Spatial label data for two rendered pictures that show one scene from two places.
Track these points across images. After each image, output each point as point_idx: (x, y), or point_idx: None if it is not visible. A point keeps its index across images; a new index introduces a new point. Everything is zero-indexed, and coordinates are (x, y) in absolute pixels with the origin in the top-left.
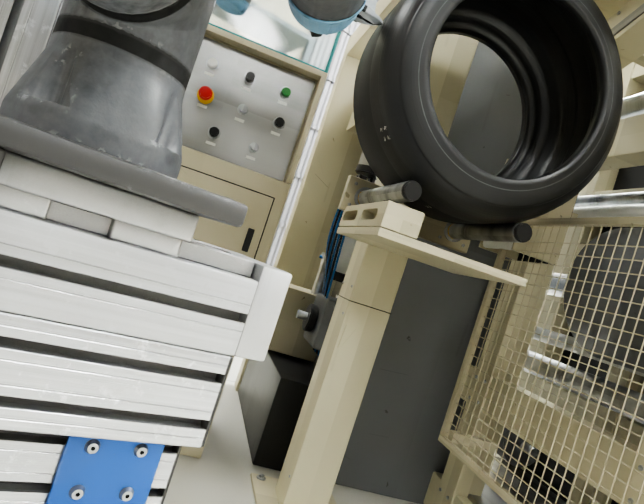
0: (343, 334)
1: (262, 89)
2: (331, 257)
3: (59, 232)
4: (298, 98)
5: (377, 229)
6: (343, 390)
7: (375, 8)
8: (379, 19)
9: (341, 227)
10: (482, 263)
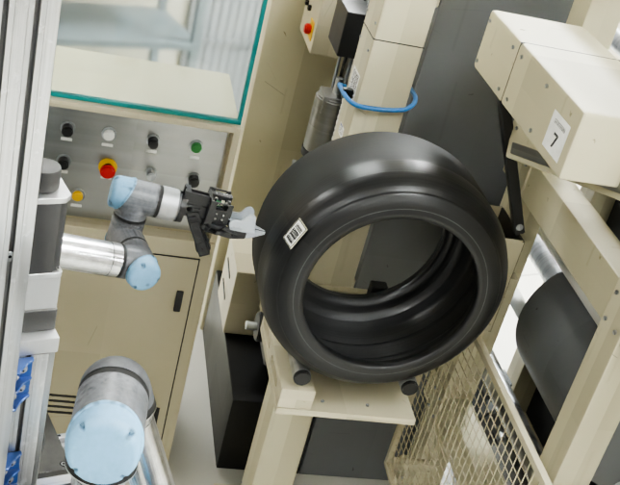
0: None
1: (168, 148)
2: None
3: None
4: (212, 149)
5: (275, 406)
6: (284, 443)
7: (254, 229)
8: (260, 235)
9: (262, 332)
10: (373, 416)
